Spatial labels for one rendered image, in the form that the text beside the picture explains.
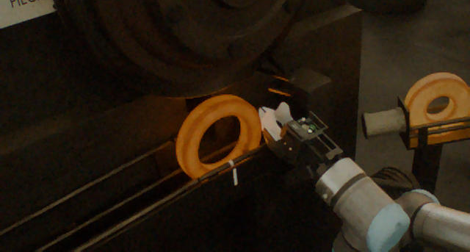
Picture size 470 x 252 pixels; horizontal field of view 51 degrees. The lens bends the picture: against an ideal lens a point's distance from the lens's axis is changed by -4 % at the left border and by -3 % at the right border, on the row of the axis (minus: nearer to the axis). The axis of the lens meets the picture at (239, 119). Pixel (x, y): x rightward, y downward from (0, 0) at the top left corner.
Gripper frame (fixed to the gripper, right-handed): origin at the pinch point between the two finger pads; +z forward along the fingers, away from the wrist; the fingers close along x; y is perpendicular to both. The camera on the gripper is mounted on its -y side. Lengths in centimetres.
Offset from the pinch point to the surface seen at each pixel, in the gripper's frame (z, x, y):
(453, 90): -20.5, -36.3, 6.9
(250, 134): -3.2, 6.2, 0.6
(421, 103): -17.6, -30.7, 2.9
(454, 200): -26, -86, -70
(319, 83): -3.1, -11.5, 6.1
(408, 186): -27.1, -22.7, -11.4
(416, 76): 41, -156, -92
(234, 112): -1.1, 9.4, 6.9
